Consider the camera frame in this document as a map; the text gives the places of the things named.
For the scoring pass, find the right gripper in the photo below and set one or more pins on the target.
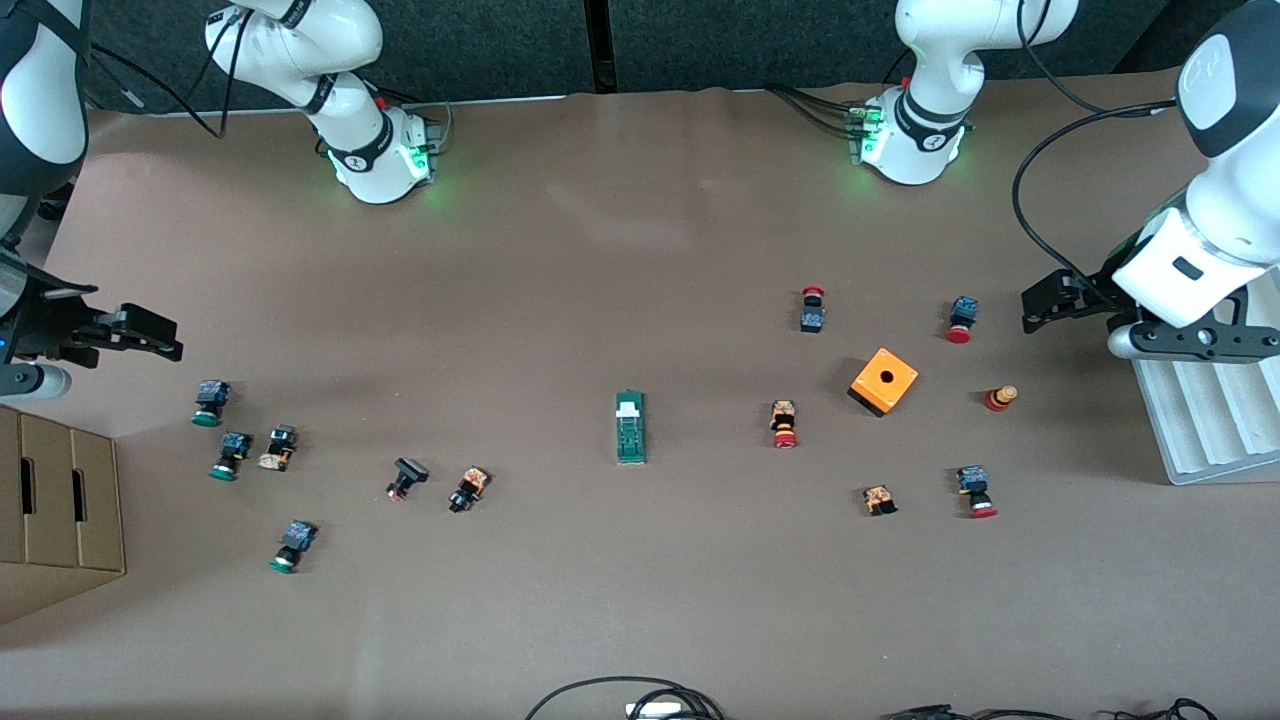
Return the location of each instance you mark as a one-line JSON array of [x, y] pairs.
[[45, 325]]

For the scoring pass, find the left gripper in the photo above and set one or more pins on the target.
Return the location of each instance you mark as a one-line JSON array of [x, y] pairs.
[[1092, 294]]

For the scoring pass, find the green load switch white lever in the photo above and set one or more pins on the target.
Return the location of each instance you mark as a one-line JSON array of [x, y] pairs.
[[630, 440]]

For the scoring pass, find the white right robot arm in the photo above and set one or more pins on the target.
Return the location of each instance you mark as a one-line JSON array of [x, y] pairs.
[[40, 100]]

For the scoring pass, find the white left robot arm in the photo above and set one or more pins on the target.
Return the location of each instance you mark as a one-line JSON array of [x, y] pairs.
[[940, 60]]

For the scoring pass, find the green mushroom button blue block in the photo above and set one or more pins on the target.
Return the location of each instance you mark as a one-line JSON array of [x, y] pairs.
[[298, 536], [212, 392], [236, 443]]

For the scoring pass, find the red mushroom button blue block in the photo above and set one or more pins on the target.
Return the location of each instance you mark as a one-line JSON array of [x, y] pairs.
[[964, 308], [972, 478]]

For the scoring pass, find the red yellow emergency stop head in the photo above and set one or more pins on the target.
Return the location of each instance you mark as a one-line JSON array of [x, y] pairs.
[[997, 400]]

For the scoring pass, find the orange box with round hole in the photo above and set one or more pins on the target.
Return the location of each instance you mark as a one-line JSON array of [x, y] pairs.
[[895, 370]]

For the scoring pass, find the brown cardboard box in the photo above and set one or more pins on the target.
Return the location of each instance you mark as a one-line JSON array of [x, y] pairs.
[[50, 500]]

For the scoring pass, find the grey ribbed plastic tray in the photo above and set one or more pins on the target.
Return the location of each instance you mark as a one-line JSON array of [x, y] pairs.
[[1210, 420]]

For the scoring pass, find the small red button blue block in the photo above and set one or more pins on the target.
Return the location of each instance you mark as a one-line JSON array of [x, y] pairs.
[[812, 319]]

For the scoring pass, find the orange contact block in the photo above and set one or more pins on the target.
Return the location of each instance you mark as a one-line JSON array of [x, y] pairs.
[[879, 497]]

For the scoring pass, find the black indicator lamp red terminals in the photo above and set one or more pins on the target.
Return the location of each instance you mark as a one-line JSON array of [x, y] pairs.
[[410, 469]]

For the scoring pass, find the red emergency stop orange block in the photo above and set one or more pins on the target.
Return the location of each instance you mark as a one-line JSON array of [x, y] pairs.
[[783, 412]]

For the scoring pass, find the white plug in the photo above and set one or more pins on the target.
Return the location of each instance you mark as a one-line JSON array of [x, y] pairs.
[[655, 710]]

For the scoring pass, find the black selector switch orange block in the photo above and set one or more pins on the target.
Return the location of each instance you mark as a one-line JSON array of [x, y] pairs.
[[472, 483], [280, 440]]

